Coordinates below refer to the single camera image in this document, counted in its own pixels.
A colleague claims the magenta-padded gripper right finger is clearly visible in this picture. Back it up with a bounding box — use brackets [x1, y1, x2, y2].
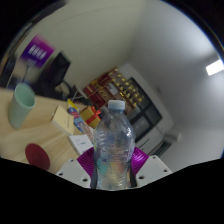
[130, 146, 173, 188]

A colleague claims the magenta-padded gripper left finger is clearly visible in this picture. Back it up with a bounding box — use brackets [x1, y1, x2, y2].
[55, 147, 96, 189]

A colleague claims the clear plastic water bottle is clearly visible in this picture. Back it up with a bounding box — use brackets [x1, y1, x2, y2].
[92, 99, 137, 191]

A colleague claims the white booklet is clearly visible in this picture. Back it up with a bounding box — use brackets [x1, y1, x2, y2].
[68, 134, 94, 157]

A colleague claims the flat round red coaster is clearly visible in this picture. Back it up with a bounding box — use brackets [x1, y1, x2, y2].
[24, 143, 51, 171]

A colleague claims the thick yellow notepad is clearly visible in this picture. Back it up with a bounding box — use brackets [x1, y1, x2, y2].
[50, 105, 76, 136]

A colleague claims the dark glass door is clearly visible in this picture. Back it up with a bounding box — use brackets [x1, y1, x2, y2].
[128, 78, 174, 144]

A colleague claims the blue book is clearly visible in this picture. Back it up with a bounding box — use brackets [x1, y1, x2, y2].
[66, 98, 86, 134]

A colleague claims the yellow gift box red ribbon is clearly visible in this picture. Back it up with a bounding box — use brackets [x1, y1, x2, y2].
[79, 105, 102, 129]

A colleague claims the pale green ribbed cup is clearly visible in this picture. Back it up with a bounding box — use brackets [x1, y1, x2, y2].
[7, 82, 37, 130]

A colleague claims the wooden shelf unit with trophies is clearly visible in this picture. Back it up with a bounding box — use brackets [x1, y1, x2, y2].
[83, 68, 146, 116]

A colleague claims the black office chair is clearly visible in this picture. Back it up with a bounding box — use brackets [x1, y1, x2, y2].
[36, 51, 73, 101]

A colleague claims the long ceiling light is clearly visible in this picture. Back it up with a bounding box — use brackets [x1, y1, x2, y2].
[205, 59, 224, 77]

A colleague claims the purple sign board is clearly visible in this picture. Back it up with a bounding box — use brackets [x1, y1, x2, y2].
[20, 34, 56, 68]

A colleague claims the white wall air conditioner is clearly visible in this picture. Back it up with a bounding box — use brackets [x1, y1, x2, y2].
[164, 130, 183, 144]

